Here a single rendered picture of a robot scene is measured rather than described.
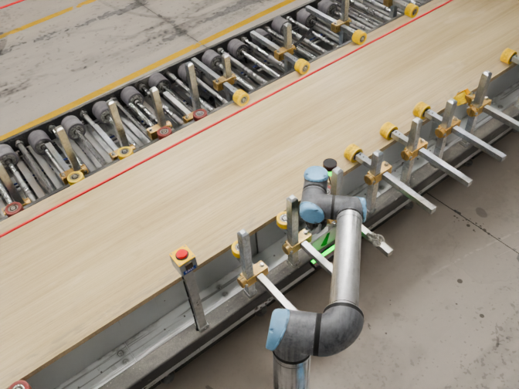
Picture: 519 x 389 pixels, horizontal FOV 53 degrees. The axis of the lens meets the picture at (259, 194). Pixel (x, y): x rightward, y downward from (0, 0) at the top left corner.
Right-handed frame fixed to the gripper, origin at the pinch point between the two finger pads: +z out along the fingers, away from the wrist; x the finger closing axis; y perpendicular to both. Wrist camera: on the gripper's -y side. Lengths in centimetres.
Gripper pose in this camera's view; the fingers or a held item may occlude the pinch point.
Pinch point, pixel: (317, 230)
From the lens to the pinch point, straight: 224.0
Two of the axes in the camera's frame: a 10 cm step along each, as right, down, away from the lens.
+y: -7.9, 4.8, -3.8
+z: 0.6, 6.7, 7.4
